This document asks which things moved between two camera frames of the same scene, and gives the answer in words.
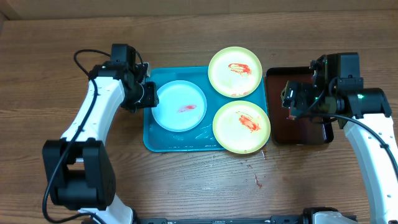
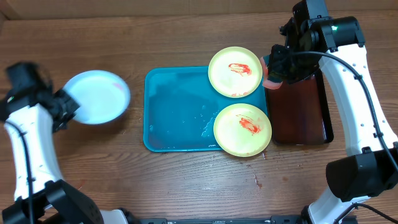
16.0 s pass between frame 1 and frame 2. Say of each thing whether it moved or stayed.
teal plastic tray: stayed
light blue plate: moved
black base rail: stayed
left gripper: moved
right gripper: moved
